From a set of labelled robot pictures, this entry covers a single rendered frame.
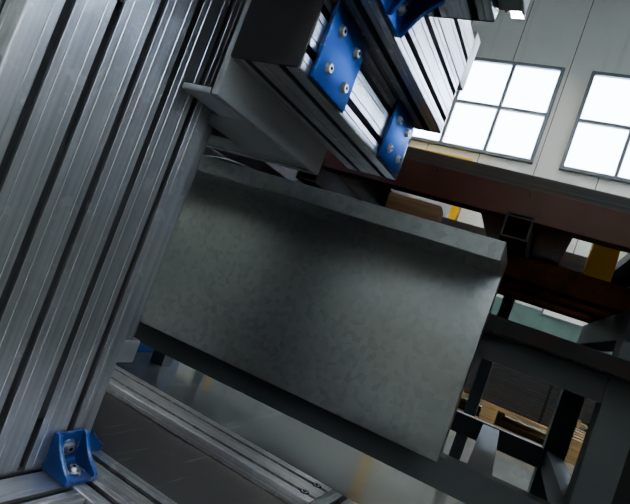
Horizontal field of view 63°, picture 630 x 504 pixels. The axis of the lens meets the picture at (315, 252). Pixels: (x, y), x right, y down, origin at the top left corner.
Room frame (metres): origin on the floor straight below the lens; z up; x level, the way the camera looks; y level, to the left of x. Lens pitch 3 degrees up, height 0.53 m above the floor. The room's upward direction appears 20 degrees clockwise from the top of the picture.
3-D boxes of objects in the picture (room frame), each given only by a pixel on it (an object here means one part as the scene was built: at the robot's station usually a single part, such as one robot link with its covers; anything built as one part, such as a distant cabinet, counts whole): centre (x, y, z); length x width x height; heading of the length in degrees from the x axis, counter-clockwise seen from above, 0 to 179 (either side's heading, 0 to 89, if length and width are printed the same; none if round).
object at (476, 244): (1.12, 0.29, 0.66); 1.30 x 0.20 x 0.03; 67
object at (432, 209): (0.97, -0.15, 0.70); 0.10 x 0.06 x 0.05; 71
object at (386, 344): (1.19, 0.26, 0.47); 1.30 x 0.04 x 0.35; 67
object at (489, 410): (3.80, -1.63, 0.23); 1.20 x 0.80 x 0.47; 62
